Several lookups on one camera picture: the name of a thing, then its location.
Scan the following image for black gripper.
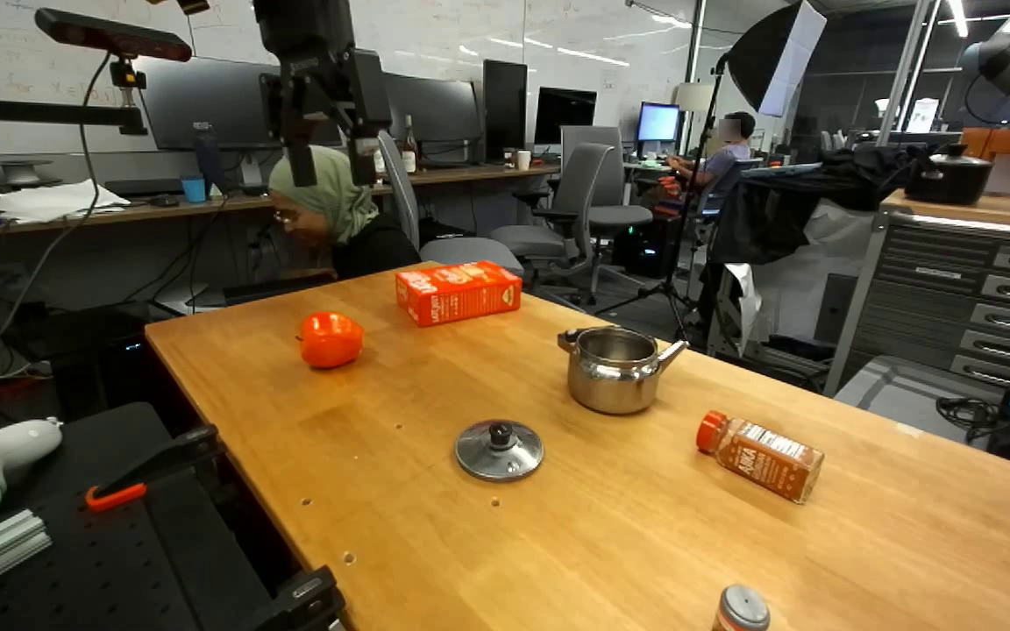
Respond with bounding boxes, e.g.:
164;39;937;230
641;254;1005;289
254;0;390;185

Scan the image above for steel teapot lid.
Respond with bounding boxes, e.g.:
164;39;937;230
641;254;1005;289
455;419;544;484

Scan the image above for steel teapot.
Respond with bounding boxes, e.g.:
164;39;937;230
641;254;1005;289
559;325;684;418

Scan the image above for orange cracker box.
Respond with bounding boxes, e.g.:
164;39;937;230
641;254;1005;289
397;258;522;325

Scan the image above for orange tomato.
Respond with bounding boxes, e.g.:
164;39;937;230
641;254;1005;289
300;311;365;366

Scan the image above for grey office chair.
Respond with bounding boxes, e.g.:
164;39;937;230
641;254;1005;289
490;142;607;304

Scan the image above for computer monitor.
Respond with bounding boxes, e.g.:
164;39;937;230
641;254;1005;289
635;100;680;142

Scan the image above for person in background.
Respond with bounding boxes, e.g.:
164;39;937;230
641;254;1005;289
656;113;756;221

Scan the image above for orange-capped spice bottle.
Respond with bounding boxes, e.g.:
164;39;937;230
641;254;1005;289
695;408;826;502

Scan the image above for black pot on cabinet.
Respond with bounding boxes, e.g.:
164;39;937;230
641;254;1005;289
907;153;994;203

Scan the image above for small silver-capped jar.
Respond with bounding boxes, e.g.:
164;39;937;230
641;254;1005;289
714;584;772;631

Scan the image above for grey drawer cabinet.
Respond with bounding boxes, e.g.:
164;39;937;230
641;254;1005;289
827;192;1010;391

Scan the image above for camera on boom arm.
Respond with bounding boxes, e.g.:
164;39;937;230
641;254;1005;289
34;6;192;88

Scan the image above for orange-handled clamp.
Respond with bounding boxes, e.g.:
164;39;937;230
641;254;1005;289
86;428;219;516

